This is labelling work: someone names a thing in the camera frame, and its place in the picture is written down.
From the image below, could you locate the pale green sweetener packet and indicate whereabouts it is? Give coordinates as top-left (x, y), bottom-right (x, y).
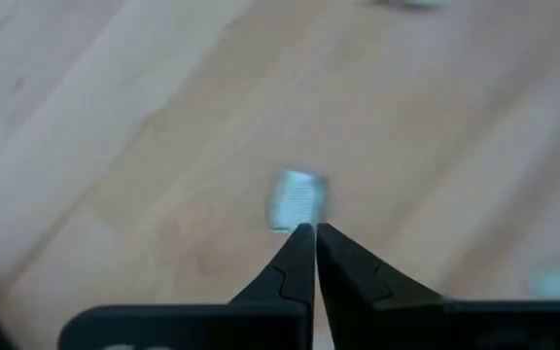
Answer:
top-left (527, 264), bottom-right (560, 299)

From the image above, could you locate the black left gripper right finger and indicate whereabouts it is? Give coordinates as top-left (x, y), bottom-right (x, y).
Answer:
top-left (315, 222), bottom-right (560, 350)

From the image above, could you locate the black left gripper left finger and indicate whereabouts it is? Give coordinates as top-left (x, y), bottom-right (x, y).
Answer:
top-left (57, 222), bottom-right (317, 350)

